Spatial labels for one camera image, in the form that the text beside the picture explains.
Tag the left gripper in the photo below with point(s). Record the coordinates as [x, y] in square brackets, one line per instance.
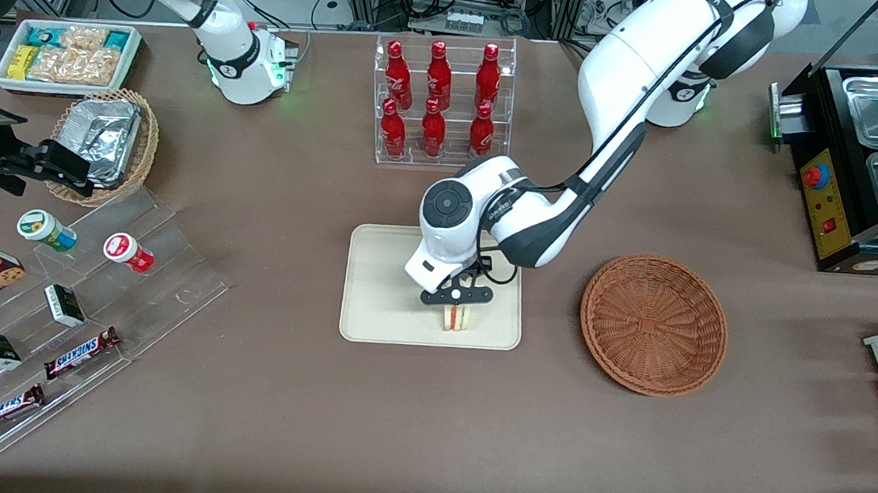
[469, 271]

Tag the triangle sandwich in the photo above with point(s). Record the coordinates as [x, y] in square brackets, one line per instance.
[457, 320]

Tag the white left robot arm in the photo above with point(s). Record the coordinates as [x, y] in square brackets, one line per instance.
[629, 72]

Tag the cream plastic tray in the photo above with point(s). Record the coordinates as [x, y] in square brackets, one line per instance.
[378, 305]

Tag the light wicker basket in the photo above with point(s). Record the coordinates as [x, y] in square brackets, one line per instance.
[144, 149]

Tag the brown wicker basket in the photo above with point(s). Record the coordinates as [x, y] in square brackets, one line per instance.
[655, 325]

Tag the green-lidded sunflower cup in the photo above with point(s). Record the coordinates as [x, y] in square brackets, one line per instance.
[39, 226]

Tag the silver foil container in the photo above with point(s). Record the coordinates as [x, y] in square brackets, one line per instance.
[99, 133]

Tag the white rectangular bin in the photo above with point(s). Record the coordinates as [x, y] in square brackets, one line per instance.
[55, 89]

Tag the yellow snack pack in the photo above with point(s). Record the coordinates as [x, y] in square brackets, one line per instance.
[23, 61]

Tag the clear bag of crackers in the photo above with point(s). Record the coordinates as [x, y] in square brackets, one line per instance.
[84, 37]
[73, 65]

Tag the red-lidded white cup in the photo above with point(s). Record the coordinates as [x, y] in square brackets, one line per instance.
[121, 248]

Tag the teal snack pack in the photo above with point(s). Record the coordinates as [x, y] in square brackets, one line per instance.
[117, 40]
[42, 35]

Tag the red bottle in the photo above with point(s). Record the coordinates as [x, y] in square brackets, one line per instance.
[439, 76]
[433, 131]
[481, 133]
[398, 72]
[488, 76]
[393, 131]

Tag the clear acrylic stepped shelf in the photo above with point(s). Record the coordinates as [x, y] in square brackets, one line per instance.
[181, 287]

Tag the clear acrylic bottle rack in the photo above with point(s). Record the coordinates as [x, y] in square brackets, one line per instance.
[456, 97]

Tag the white power strip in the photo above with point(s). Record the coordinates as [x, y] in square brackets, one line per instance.
[465, 20]

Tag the black food warmer machine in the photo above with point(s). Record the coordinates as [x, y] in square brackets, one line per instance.
[831, 217]

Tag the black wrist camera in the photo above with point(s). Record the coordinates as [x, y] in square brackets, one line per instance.
[485, 265]

